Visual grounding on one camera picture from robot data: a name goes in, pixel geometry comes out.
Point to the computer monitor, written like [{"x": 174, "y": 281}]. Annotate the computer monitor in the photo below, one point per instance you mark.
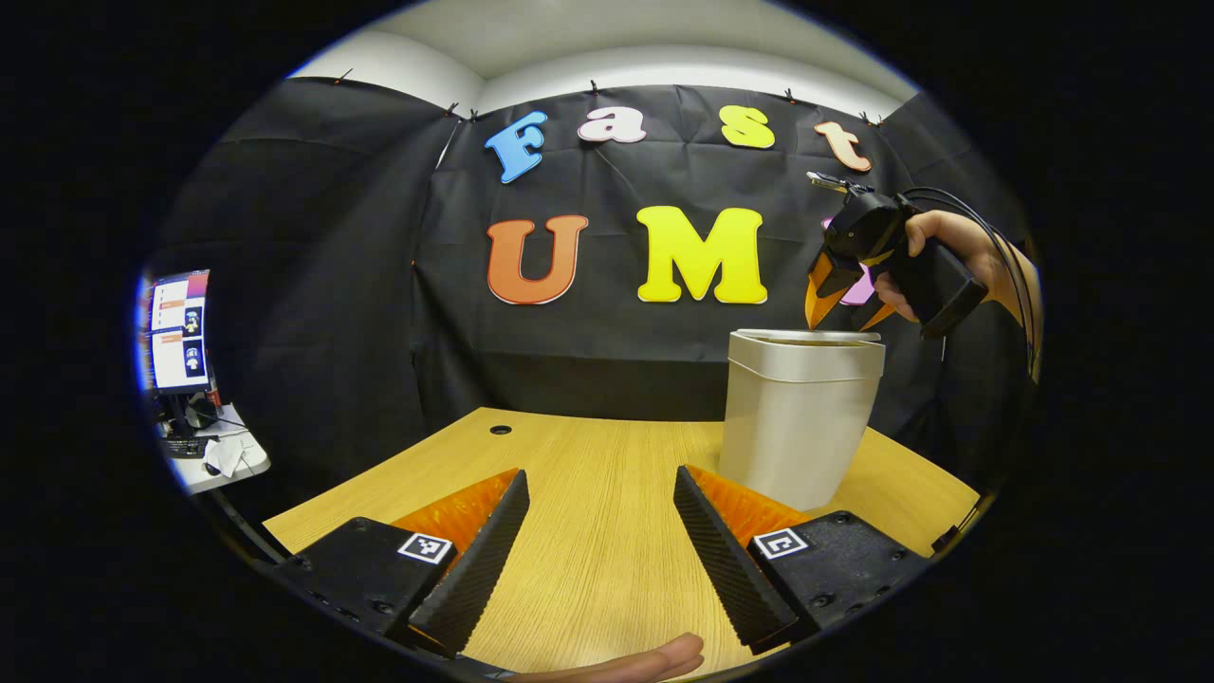
[{"x": 178, "y": 332}]

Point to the black keyboard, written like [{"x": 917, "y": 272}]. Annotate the black keyboard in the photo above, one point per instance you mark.
[{"x": 182, "y": 446}]

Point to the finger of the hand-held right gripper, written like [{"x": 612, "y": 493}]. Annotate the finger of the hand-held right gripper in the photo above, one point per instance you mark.
[
  {"x": 877, "y": 316},
  {"x": 820, "y": 289}
]

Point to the wooden desktop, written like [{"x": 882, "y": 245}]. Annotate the wooden desktop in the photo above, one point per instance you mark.
[{"x": 597, "y": 531}]

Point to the black backdrop cloth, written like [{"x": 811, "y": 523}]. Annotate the black backdrop cloth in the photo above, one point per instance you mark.
[{"x": 313, "y": 285}]

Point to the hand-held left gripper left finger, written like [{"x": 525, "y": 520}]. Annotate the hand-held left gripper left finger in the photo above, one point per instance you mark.
[{"x": 479, "y": 569}]

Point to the white side table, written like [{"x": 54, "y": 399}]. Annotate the white side table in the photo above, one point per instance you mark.
[{"x": 232, "y": 470}]

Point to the white desktop garbage bin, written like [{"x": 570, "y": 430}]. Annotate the white desktop garbage bin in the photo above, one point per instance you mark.
[{"x": 797, "y": 427}]

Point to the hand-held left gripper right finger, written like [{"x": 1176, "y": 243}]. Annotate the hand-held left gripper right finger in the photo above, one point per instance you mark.
[{"x": 721, "y": 569}]

